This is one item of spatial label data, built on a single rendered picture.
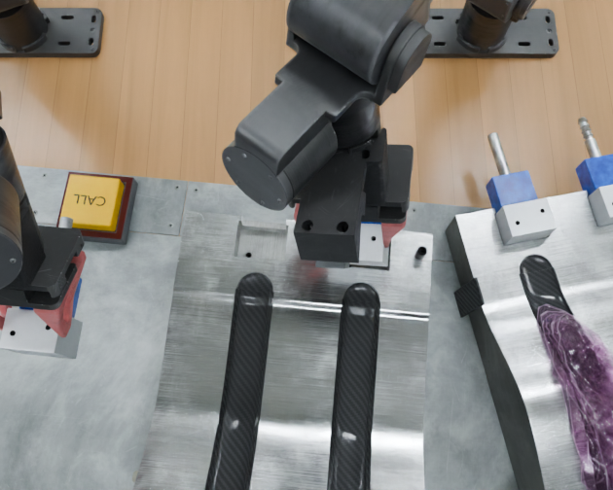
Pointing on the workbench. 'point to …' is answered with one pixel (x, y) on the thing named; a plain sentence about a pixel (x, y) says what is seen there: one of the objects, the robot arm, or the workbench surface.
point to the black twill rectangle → (469, 297)
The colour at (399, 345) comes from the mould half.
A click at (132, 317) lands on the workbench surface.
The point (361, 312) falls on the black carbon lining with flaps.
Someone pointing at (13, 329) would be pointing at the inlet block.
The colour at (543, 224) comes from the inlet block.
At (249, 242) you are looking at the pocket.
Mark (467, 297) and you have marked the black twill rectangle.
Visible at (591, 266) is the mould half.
